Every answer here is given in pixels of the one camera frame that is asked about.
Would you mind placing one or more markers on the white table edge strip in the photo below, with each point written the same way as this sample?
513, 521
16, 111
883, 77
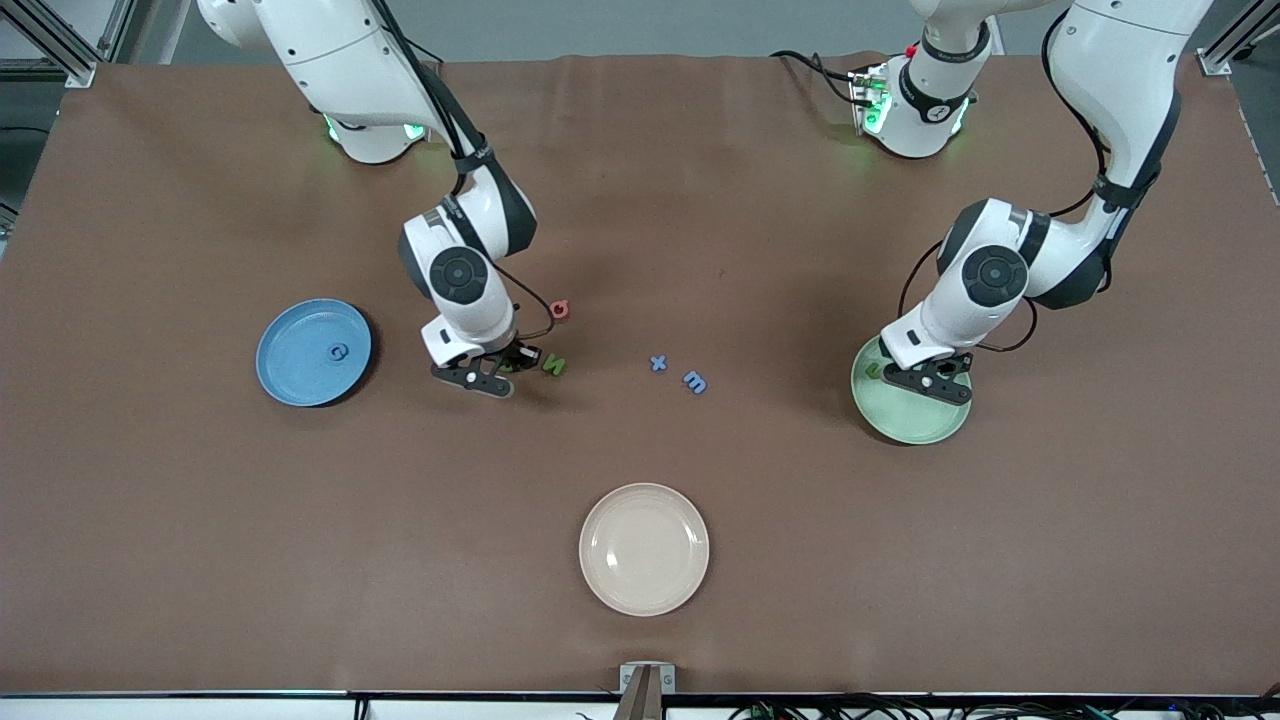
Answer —
200, 710

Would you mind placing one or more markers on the blue plate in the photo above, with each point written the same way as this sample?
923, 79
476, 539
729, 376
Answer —
300, 365

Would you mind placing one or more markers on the beige plate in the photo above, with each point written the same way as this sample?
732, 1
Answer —
644, 550

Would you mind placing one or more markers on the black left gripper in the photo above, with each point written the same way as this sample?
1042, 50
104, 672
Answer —
946, 367

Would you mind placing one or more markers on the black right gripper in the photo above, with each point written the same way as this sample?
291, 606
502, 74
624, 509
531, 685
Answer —
519, 353

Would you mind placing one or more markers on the red letter Q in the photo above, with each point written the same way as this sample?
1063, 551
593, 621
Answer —
552, 311

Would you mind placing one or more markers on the brown table cover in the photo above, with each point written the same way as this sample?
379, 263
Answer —
640, 180

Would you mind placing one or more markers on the aluminium post with bracket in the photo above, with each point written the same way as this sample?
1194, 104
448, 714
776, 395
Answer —
647, 690

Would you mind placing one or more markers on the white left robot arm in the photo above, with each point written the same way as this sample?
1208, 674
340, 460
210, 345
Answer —
1120, 60

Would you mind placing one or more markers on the blue letter m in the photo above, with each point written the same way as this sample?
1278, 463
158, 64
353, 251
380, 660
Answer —
694, 381

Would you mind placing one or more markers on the aluminium frame profile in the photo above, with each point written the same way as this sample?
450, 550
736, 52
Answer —
1215, 62
78, 70

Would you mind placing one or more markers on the green plate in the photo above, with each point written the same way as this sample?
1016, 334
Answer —
915, 425

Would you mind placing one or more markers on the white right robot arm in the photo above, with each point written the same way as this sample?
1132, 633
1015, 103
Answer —
330, 50

